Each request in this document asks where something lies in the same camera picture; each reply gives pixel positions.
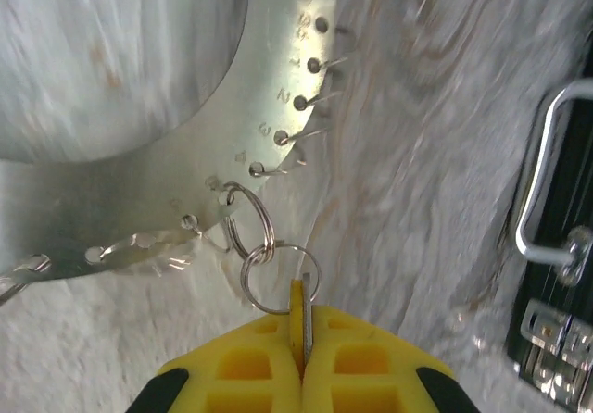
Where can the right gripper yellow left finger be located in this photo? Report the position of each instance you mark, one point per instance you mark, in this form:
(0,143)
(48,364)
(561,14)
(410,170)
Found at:
(241,385)

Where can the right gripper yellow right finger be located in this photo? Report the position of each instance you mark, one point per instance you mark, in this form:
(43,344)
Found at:
(370,380)

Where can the black hard case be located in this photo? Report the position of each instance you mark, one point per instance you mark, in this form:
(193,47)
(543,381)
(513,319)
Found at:
(579,163)

